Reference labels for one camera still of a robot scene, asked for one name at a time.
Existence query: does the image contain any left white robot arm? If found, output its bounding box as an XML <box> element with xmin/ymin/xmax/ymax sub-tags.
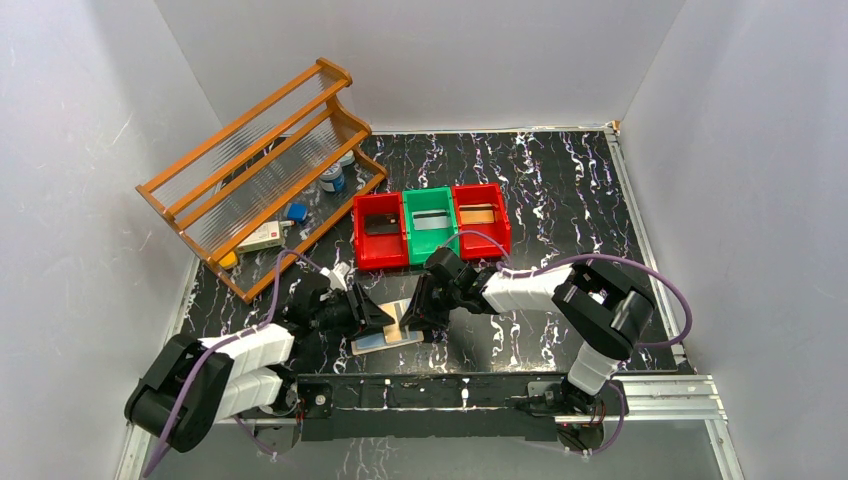
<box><xmin>124</xmin><ymin>270</ymin><xmax>395</xmax><ymax>453</ymax></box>

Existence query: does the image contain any small blue cube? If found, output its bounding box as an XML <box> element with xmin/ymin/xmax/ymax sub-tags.
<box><xmin>283</xmin><ymin>203</ymin><xmax>309</xmax><ymax>223</ymax></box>

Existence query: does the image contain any beige leather card holder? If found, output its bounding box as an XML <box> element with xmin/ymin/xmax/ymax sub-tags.
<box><xmin>351</xmin><ymin>328</ymin><xmax>424</xmax><ymax>355</ymax></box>

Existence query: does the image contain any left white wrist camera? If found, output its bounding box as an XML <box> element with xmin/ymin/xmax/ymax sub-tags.
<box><xmin>321</xmin><ymin>262</ymin><xmax>351</xmax><ymax>291</ymax></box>

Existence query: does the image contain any silver card in bin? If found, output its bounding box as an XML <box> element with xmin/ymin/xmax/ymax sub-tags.
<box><xmin>412</xmin><ymin>209</ymin><xmax>452</xmax><ymax>231</ymax></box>

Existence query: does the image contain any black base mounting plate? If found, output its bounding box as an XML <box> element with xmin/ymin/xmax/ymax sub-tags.
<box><xmin>235</xmin><ymin>372</ymin><xmax>627</xmax><ymax>458</ymax></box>

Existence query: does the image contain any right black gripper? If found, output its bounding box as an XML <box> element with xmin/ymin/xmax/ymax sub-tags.
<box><xmin>399</xmin><ymin>273</ymin><xmax>461</xmax><ymax>332</ymax></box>

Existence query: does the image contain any orange wooden shelf rack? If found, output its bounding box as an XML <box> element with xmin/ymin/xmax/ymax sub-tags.
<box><xmin>136</xmin><ymin>58</ymin><xmax>388</xmax><ymax>302</ymax></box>

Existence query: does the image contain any right red plastic bin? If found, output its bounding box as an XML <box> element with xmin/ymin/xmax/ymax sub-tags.
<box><xmin>452</xmin><ymin>183</ymin><xmax>512</xmax><ymax>260</ymax></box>

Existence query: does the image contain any blue white round jar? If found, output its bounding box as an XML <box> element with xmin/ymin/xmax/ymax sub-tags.
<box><xmin>318</xmin><ymin>162</ymin><xmax>346</xmax><ymax>194</ymax></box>

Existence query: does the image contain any red plastic bin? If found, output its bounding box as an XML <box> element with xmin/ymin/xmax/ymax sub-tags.
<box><xmin>353</xmin><ymin>192</ymin><xmax>410</xmax><ymax>271</ymax></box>
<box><xmin>452</xmin><ymin>183</ymin><xmax>512</xmax><ymax>260</ymax></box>

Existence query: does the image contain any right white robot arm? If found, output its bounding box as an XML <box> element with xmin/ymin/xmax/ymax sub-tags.
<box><xmin>400</xmin><ymin>247</ymin><xmax>655</xmax><ymax>415</ymax></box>

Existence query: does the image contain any black card in bin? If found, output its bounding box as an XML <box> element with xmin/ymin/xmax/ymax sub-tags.
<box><xmin>364</xmin><ymin>213</ymin><xmax>402</xmax><ymax>236</ymax></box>

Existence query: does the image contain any left red plastic bin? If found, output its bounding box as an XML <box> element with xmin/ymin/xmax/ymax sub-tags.
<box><xmin>353</xmin><ymin>192</ymin><xmax>410</xmax><ymax>271</ymax></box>

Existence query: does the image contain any gold card in bin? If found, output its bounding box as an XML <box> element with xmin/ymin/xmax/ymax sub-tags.
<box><xmin>458</xmin><ymin>204</ymin><xmax>496</xmax><ymax>225</ymax></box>

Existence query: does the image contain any gold card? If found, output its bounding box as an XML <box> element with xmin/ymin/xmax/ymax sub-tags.
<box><xmin>381</xmin><ymin>299</ymin><xmax>409</xmax><ymax>344</ymax></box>
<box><xmin>458</xmin><ymin>204</ymin><xmax>496</xmax><ymax>225</ymax></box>

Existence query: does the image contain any small yellow object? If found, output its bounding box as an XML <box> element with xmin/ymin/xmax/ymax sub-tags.
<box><xmin>218</xmin><ymin>251</ymin><xmax>239</xmax><ymax>270</ymax></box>

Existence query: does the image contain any green plastic bin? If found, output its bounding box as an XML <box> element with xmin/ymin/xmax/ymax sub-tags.
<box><xmin>402</xmin><ymin>187</ymin><xmax>458</xmax><ymax>266</ymax></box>

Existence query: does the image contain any small white red box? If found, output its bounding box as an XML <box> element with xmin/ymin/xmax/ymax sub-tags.
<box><xmin>235</xmin><ymin>220</ymin><xmax>295</xmax><ymax>254</ymax></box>

